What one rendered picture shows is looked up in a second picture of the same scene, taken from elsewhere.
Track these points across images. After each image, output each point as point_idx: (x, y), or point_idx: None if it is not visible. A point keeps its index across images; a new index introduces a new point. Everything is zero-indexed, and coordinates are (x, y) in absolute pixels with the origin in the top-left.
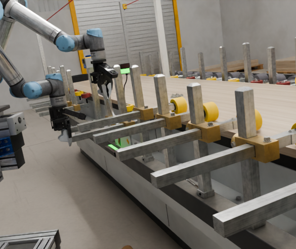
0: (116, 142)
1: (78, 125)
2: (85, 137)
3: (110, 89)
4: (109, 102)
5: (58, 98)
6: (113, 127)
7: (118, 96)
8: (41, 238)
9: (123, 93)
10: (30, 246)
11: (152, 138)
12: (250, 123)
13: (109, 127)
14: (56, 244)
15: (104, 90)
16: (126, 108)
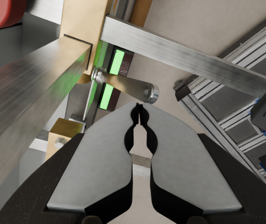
0: (94, 91)
1: None
2: (240, 66)
3: (91, 136)
4: (142, 81)
5: None
6: (148, 32)
7: (48, 91)
8: (199, 100)
9: None
10: (209, 101)
11: (5, 54)
12: None
13: (164, 39)
14: (186, 89)
15: (178, 145)
16: (46, 46)
